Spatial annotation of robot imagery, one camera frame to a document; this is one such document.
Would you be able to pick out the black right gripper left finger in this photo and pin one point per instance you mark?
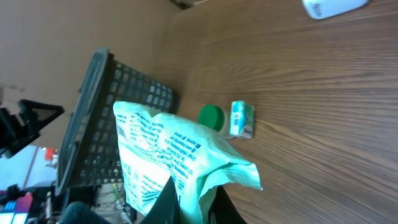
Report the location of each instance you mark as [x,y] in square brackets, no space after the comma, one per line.
[166,208]

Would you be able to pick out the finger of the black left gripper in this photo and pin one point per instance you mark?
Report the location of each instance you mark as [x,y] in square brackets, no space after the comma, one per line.
[37,115]

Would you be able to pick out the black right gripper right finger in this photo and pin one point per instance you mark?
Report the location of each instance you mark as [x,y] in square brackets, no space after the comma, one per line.
[223,211]

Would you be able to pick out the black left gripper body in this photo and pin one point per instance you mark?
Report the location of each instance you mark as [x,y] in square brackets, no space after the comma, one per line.
[17,131]

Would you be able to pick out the teal tissue pack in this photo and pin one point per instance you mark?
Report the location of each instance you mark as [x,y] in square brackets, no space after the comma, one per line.
[155,147]

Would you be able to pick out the green lid jar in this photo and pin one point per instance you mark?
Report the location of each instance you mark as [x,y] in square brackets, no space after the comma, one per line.
[215,118]

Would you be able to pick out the teal white small carton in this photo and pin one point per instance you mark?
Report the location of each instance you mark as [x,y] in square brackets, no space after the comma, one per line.
[242,120]

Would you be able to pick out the white barcode scanner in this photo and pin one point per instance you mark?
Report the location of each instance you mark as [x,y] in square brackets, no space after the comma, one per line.
[323,9]

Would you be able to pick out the grey plastic basket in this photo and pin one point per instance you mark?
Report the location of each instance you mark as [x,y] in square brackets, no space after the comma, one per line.
[89,152]

